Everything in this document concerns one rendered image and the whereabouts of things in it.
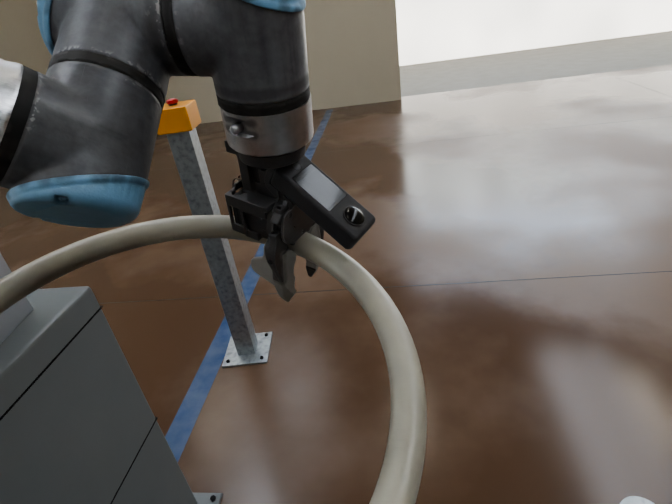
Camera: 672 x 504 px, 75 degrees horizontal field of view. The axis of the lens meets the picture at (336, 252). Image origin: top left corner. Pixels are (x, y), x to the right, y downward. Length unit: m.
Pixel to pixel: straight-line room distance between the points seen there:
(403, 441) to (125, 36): 0.39
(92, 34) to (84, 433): 0.84
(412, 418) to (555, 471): 1.26
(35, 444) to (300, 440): 0.92
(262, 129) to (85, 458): 0.85
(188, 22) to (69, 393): 0.80
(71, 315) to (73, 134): 0.70
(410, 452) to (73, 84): 0.37
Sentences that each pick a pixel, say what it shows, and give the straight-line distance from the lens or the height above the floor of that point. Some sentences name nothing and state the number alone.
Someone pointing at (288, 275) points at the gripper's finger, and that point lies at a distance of 0.54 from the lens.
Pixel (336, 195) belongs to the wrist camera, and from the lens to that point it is 0.48.
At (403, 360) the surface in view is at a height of 1.02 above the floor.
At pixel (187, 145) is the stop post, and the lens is 1.61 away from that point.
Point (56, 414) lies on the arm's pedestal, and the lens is 1.03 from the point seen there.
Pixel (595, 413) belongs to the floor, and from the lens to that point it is 1.79.
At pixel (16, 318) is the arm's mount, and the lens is 1.04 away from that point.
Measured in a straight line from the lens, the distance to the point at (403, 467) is 0.36.
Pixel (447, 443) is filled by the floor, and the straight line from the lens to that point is 1.62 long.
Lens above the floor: 1.30
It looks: 29 degrees down
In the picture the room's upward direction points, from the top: 9 degrees counter-clockwise
